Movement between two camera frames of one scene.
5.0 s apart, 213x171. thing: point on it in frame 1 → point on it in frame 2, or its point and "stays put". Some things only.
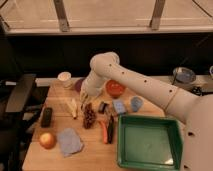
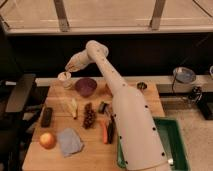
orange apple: (47, 140) stays put
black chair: (21, 100) stays put
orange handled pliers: (108, 128) stays put
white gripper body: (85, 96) → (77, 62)
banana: (73, 107) stays put
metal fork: (83, 109) → (65, 75)
